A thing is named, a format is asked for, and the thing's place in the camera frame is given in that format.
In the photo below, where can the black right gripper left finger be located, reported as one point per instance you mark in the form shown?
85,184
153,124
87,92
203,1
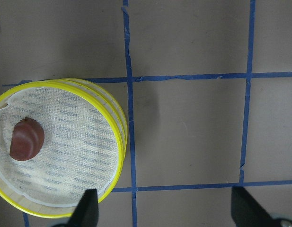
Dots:
86,213

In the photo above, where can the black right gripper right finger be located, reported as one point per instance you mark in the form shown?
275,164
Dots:
247,212

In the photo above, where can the yellow steamer layer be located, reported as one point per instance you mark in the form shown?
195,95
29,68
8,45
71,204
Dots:
82,148
107,100

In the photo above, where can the brown bun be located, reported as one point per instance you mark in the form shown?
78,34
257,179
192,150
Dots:
27,140

